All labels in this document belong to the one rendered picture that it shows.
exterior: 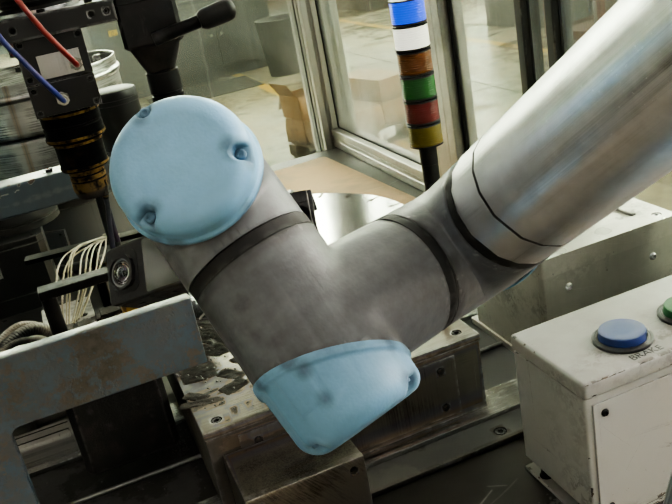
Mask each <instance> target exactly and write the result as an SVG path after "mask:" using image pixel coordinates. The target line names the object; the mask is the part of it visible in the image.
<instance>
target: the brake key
mask: <svg viewBox="0 0 672 504"><path fill-rule="evenodd" d="M598 340H599V342H601V343H602V344H604V345H606V346H609V347H614V348H630V347H635V346H638V345H640V344H642V343H644V342H645V341H646V340H647V329H646V327H645V325H644V324H643V323H641V322H639V321H636V320H633V319H625V318H621V319H613V320H609V321H606V322H604V323H603V324H601V325H600V326H599V328H598Z"/></svg>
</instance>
